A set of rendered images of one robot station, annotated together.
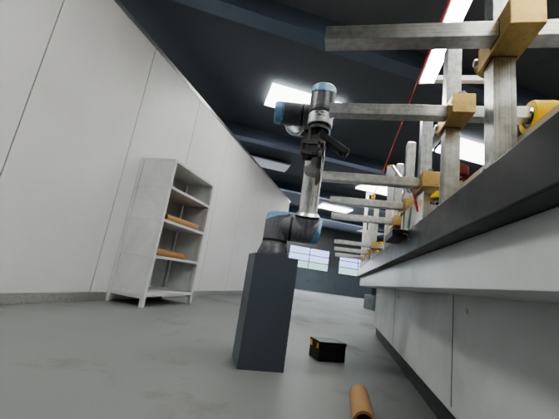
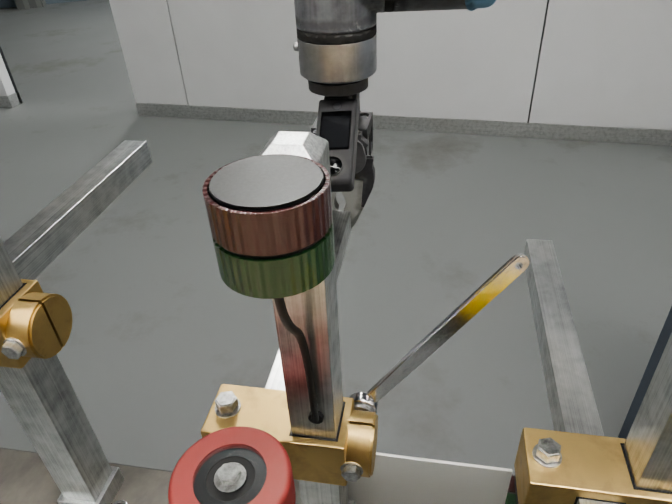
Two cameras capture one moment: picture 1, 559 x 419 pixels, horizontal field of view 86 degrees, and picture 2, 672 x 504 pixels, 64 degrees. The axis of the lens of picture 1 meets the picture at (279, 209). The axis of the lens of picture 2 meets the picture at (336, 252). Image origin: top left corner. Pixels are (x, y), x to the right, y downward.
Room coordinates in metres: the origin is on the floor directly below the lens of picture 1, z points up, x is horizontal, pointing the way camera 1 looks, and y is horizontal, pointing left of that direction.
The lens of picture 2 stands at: (0.97, -0.74, 1.22)
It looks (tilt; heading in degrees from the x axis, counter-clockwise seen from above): 35 degrees down; 89
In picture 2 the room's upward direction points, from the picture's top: 3 degrees counter-clockwise
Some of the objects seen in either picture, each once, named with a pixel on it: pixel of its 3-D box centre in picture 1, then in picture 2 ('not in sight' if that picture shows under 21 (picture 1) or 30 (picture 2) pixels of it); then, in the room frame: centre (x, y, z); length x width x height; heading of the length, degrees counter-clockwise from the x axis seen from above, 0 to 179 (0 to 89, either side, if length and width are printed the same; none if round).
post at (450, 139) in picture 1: (450, 125); (6, 329); (0.71, -0.41, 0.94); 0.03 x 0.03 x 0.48; 77
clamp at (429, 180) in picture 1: (426, 185); (292, 437); (0.93, -0.46, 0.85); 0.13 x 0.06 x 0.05; 167
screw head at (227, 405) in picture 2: not in sight; (226, 403); (0.88, -0.45, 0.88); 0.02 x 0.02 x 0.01
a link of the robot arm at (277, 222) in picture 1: (278, 226); not in sight; (1.83, -0.01, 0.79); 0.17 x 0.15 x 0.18; 85
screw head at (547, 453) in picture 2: not in sight; (548, 451); (1.12, -0.50, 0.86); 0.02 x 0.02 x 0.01
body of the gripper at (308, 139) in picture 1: (314, 143); (341, 122); (1.00, -0.09, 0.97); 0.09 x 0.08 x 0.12; 77
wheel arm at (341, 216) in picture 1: (376, 220); not in sight; (1.42, -0.47, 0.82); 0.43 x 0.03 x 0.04; 77
